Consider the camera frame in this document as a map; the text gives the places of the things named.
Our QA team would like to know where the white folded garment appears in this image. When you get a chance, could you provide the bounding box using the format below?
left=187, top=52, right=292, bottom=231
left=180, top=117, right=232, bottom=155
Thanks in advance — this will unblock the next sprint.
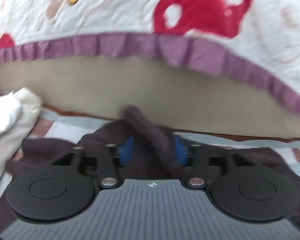
left=0, top=87, right=43, bottom=198

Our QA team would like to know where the checkered cartoon play mat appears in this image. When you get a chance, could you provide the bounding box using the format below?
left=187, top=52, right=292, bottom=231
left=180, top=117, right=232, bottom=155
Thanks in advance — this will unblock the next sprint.
left=0, top=104, right=300, bottom=215

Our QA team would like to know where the red bear quilted bedspread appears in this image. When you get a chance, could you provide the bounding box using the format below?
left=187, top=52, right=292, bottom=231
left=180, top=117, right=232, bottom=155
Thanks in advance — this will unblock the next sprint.
left=0, top=0, right=300, bottom=115

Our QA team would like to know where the beige bed base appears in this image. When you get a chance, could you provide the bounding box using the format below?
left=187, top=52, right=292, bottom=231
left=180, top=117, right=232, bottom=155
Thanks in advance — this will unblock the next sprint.
left=0, top=56, right=300, bottom=138

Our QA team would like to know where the dark brown knit sweater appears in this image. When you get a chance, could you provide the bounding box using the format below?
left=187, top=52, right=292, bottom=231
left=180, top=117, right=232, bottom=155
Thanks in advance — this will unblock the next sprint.
left=0, top=106, right=300, bottom=227

